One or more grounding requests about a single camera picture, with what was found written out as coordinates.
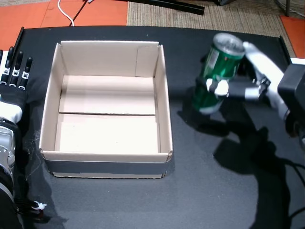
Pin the green soda can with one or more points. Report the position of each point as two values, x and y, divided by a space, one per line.
219 64

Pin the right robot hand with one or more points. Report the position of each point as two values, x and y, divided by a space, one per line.
267 71

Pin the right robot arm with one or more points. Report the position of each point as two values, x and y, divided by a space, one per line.
296 126

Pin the white board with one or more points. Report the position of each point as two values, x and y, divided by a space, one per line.
299 60

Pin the black metal bar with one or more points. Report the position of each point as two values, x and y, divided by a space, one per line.
190 8

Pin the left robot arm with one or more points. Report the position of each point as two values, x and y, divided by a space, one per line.
6 148

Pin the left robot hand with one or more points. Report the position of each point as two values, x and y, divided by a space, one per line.
13 97

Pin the small orange floor mat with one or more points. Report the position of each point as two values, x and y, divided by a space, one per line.
295 31

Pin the black stand leg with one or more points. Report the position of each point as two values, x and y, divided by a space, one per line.
287 7

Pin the beige woven rug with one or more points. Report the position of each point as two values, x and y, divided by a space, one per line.
238 21

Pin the open cardboard box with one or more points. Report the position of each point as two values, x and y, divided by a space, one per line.
107 95

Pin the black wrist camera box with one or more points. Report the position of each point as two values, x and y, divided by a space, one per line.
293 86

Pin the large orange floor mat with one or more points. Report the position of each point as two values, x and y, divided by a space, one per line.
28 14

